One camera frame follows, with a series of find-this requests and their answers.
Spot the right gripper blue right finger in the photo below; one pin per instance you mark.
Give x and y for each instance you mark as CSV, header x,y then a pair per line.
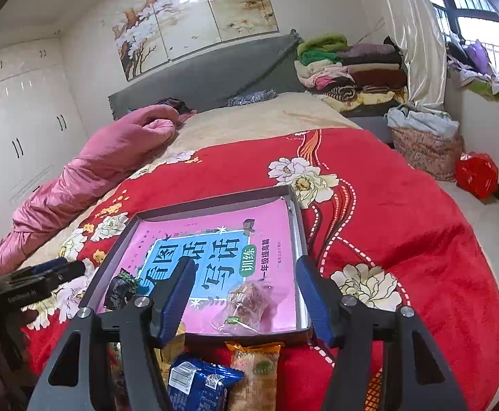
x,y
415,374

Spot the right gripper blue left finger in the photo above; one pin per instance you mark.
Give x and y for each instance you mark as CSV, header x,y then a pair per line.
x,y
77,375

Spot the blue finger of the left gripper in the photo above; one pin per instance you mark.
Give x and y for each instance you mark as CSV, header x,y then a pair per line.
x,y
38,269
56,273

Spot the black green snack packet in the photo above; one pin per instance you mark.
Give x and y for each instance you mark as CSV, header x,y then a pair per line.
x,y
120,291

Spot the blue biscuit packet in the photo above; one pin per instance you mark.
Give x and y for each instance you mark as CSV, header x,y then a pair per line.
x,y
197,385

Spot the clear red candy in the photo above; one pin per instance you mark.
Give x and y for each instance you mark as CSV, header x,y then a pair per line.
x,y
244,309

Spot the orange cracker packet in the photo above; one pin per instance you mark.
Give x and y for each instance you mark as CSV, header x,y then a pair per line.
x,y
258,388

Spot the yellow wafer bar packet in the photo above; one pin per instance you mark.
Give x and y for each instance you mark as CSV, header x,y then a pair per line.
x,y
167,355

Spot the dark shallow cardboard tray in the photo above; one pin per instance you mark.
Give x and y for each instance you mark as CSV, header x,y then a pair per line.
x,y
198,261

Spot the pink and blue workbook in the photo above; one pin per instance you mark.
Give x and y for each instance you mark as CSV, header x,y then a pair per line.
x,y
215,265

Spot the pink quilt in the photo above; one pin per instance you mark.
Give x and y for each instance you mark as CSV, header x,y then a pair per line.
x,y
113,153

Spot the white wardrobe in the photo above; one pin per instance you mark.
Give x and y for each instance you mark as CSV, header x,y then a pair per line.
x,y
40,129

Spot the red floral blanket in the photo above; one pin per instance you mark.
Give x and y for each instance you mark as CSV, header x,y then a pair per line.
x,y
378,228

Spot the red plastic bag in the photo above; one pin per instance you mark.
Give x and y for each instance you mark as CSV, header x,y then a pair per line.
x,y
477,174

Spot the floral fabric basket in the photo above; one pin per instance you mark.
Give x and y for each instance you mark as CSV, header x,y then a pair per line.
x,y
430,141

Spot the dark patterned pillow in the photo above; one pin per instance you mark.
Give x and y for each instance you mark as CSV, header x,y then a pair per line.
x,y
252,98

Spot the grey headboard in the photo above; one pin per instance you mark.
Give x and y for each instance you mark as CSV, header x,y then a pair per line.
x,y
208,81

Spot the stack of folded clothes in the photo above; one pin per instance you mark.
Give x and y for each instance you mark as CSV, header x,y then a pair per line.
x,y
348,77

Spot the clothes on window sill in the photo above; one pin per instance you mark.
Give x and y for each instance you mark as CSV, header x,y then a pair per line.
x,y
469,67

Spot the cream satin curtain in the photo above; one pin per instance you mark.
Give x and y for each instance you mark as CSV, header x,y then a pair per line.
x,y
413,26

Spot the flower wall painting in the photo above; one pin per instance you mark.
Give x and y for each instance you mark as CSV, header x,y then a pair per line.
x,y
149,33

